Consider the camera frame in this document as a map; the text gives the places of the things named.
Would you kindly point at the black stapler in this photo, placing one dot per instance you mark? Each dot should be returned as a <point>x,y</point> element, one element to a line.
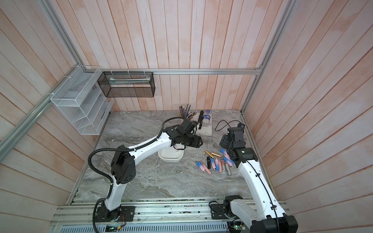
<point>200,119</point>

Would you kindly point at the blue pink gradient lipstick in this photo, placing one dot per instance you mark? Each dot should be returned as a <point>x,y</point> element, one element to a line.
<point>213,163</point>

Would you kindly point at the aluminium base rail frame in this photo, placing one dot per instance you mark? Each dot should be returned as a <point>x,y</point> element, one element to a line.
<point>150,216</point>

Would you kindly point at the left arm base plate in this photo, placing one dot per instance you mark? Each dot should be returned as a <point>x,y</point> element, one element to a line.
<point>120,214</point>

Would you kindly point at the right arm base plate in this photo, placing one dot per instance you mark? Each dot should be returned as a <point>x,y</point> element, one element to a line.
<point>218,211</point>

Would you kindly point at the pink blue lipstick silver cap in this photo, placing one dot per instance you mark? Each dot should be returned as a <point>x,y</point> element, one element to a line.
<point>217,164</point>

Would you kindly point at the black mesh wall basket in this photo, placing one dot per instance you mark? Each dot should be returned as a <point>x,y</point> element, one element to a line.
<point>127,84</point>

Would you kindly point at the white plastic storage box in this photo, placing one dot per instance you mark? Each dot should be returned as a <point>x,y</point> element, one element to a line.
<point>171,155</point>

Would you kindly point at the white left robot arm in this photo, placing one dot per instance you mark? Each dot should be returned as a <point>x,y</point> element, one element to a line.
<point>123,167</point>

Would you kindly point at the bundle of coloured pens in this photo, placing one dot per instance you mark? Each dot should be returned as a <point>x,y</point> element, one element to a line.
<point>186,112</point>

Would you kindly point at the brown lip gloss tube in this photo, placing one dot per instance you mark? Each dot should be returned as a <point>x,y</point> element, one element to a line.
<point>222,165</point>

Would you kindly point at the pink clear-cap lip gloss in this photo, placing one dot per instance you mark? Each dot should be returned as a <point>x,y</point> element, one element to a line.
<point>206,169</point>

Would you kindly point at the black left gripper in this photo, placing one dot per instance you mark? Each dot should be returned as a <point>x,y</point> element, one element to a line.
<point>196,143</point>

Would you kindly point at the black lipstick with gold band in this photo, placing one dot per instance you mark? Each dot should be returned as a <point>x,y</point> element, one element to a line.
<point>208,163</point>

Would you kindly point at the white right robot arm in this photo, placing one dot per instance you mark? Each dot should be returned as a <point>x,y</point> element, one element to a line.
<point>269,216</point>

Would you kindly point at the white wire wall shelf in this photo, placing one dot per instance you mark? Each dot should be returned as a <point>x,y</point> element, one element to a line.
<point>82,101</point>

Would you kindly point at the gold lipstick right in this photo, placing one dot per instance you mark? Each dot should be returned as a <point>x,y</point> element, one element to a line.
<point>216,154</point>

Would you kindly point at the gold lipstick left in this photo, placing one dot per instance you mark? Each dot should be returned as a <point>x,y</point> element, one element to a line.
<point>209,154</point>

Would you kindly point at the silver lipstick tube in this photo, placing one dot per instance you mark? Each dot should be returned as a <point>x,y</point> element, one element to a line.
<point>227,167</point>

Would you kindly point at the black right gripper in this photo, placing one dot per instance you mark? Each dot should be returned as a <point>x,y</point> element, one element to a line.
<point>225,141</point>

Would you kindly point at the clear Pepsi plastic bottle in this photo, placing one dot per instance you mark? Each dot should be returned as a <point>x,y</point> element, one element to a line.
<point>206,119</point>

